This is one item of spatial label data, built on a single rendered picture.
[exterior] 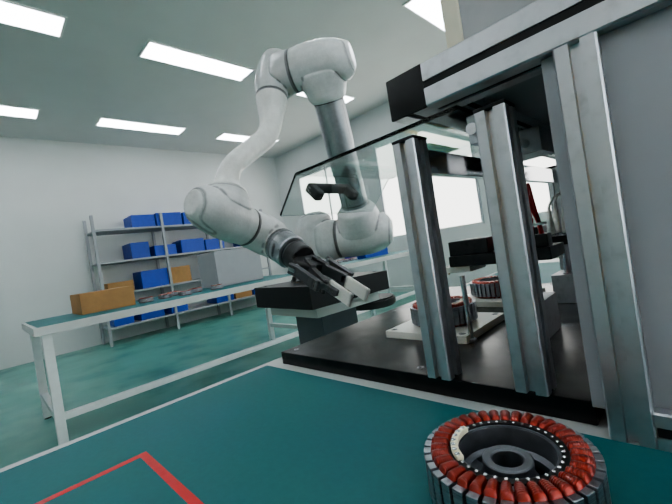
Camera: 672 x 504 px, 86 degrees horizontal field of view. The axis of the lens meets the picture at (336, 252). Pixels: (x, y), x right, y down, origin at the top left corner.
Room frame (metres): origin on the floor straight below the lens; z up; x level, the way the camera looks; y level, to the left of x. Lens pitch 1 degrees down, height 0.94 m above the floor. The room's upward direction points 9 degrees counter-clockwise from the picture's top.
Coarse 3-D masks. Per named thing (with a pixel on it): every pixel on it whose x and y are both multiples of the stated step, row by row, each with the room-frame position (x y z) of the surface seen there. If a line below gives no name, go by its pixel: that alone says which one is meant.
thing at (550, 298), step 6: (546, 294) 0.53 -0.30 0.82; (552, 294) 0.53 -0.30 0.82; (546, 300) 0.50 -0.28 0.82; (552, 300) 0.52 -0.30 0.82; (546, 306) 0.50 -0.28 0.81; (552, 306) 0.52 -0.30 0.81; (546, 312) 0.50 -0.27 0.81; (552, 312) 0.52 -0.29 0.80; (558, 312) 0.54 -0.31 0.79; (552, 318) 0.51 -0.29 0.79; (558, 318) 0.53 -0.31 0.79; (552, 324) 0.51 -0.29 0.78; (558, 324) 0.53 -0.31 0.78; (552, 330) 0.51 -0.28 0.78
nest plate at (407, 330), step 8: (480, 312) 0.66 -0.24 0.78; (488, 312) 0.65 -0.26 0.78; (480, 320) 0.60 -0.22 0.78; (488, 320) 0.60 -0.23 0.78; (496, 320) 0.61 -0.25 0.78; (392, 328) 0.64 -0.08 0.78; (400, 328) 0.63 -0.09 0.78; (408, 328) 0.63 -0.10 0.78; (416, 328) 0.62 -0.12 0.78; (456, 328) 0.58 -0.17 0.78; (464, 328) 0.57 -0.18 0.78; (480, 328) 0.56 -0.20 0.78; (488, 328) 0.58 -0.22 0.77; (392, 336) 0.62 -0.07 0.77; (400, 336) 0.61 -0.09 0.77; (408, 336) 0.60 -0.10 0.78; (416, 336) 0.59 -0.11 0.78; (464, 336) 0.53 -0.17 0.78
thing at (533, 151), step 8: (528, 128) 0.49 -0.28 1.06; (536, 128) 0.48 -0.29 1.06; (544, 128) 0.50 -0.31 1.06; (520, 136) 0.50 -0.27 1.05; (528, 136) 0.49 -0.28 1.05; (536, 136) 0.48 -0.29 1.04; (544, 136) 0.49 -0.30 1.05; (536, 144) 0.48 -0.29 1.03; (544, 144) 0.49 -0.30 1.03; (552, 144) 0.52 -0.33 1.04; (528, 152) 0.49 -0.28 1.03; (536, 152) 0.49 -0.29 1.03; (544, 152) 0.50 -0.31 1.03; (552, 152) 0.52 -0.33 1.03
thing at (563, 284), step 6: (552, 276) 0.69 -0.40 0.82; (558, 276) 0.68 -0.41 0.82; (564, 276) 0.68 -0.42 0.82; (570, 276) 0.67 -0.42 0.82; (552, 282) 0.69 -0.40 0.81; (558, 282) 0.68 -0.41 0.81; (564, 282) 0.68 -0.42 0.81; (570, 282) 0.67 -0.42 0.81; (558, 288) 0.68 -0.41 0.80; (564, 288) 0.68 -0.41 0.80; (570, 288) 0.67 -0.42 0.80; (558, 294) 0.69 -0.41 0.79; (564, 294) 0.68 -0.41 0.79; (570, 294) 0.67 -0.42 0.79; (558, 300) 0.69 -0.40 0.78; (564, 300) 0.68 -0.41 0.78; (570, 300) 0.67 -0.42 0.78; (576, 300) 0.67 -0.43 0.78
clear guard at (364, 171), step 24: (432, 120) 0.39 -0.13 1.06; (456, 120) 0.41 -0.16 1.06; (384, 144) 0.46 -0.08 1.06; (432, 144) 0.50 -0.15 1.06; (456, 144) 0.52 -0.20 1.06; (312, 168) 0.53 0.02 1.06; (336, 168) 0.56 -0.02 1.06; (360, 168) 0.58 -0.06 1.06; (384, 168) 0.61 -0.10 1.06; (288, 192) 0.58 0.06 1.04; (312, 192) 0.61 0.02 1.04; (336, 192) 0.65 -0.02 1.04; (360, 192) 0.70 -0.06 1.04
